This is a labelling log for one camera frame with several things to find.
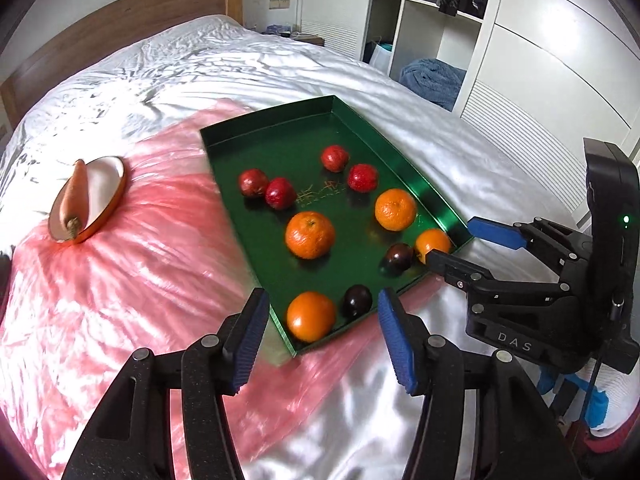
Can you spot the blue towel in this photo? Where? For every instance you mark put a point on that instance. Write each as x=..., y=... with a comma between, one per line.
x=430, y=80

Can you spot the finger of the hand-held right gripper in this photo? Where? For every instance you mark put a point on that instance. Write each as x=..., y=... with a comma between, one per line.
x=450, y=265
x=492, y=232

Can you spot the dark purple plum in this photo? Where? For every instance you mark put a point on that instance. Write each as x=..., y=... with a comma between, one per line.
x=398, y=258
x=356, y=300

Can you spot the wall socket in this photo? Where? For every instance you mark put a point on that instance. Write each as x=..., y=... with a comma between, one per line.
x=279, y=4

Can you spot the orange oval dish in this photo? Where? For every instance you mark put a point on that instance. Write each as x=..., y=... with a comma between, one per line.
x=102, y=185

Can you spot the wooden nightstand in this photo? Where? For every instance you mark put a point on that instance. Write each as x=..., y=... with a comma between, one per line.
x=310, y=38

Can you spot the carrot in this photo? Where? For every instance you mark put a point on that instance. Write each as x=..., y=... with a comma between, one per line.
x=75, y=195

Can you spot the green rectangular tray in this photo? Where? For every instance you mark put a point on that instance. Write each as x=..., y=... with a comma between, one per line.
x=280, y=150

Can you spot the person's right hand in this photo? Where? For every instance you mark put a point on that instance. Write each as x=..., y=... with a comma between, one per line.
x=549, y=380

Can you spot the pink plastic sheet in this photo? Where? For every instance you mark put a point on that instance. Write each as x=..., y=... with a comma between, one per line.
x=150, y=270

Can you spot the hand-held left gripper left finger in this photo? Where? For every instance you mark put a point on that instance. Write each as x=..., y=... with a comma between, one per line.
x=250, y=340

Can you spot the orange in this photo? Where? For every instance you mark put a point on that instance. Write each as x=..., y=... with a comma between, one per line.
x=433, y=240
x=310, y=316
x=310, y=235
x=395, y=209

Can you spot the white shopping bag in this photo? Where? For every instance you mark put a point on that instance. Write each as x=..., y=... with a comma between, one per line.
x=381, y=57

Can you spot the small red apple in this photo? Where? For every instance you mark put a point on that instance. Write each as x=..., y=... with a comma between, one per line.
x=280, y=193
x=363, y=177
x=253, y=182
x=334, y=158

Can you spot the wooden headboard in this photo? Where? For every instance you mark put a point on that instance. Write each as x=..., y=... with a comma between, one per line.
x=125, y=15

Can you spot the white wardrobe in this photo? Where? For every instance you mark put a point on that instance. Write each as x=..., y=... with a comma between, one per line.
x=540, y=60

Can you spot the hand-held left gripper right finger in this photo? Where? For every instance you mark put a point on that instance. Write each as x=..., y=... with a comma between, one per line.
x=395, y=340

